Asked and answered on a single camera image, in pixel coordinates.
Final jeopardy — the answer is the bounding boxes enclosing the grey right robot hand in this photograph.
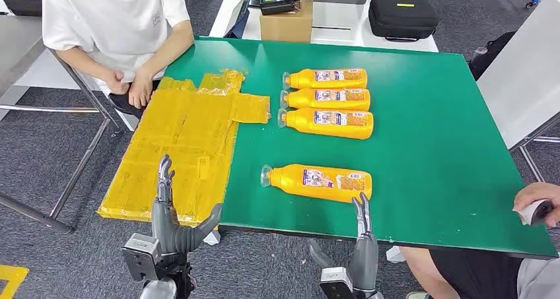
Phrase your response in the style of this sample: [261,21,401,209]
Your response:
[307,191,380,296]

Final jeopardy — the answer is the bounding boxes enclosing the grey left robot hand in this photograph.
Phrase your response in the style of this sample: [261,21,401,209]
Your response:
[151,154,224,256]

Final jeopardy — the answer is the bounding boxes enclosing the person's left hand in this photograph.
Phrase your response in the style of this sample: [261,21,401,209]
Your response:
[127,69,154,110]

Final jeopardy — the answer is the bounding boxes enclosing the person's right hand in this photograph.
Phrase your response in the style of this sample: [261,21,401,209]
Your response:
[512,182,560,228]
[104,68,131,96]

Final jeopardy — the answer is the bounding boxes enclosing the white and black handheld device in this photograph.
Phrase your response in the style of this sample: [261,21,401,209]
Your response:
[517,199,555,226]

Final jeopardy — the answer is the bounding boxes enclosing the yellow detergent bottle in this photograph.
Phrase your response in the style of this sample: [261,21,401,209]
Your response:
[279,88,372,112]
[260,163,374,204]
[277,107,375,141]
[282,67,368,90]

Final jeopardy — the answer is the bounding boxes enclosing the person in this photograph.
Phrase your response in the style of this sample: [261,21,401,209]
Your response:
[399,182,560,299]
[41,0,195,121]

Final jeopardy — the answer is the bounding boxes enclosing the yellow taped cardboard mat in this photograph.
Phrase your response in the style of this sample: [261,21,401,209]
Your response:
[96,69,272,228]

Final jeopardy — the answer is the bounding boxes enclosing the white side table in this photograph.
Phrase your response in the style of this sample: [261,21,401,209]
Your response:
[14,48,141,133]

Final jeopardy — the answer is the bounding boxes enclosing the green table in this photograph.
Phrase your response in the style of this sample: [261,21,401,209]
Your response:
[164,36,560,261]

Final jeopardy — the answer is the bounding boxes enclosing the black backpack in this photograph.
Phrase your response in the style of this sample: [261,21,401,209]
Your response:
[468,31,517,81]

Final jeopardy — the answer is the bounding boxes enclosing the brown cardboard box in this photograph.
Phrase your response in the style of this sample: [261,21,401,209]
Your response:
[260,0,314,44]

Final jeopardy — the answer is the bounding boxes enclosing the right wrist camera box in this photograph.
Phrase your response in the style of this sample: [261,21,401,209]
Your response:
[319,267,355,299]

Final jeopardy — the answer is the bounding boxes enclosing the grey metal frame table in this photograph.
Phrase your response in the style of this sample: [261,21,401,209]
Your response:
[475,0,560,184]
[0,15,124,236]

